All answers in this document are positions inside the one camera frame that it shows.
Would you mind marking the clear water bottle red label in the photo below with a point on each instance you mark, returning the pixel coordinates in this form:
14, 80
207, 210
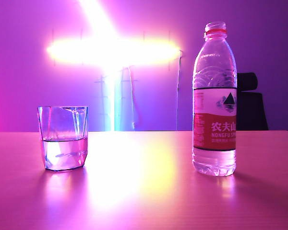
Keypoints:
213, 134

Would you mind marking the horizontal glowing light bar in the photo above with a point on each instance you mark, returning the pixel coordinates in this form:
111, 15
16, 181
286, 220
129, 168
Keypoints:
110, 51

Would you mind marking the clear faceted drinking glass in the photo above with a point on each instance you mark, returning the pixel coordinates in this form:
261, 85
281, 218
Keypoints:
62, 148

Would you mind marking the black office chair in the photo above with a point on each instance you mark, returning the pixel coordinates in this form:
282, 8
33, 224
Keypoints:
250, 110

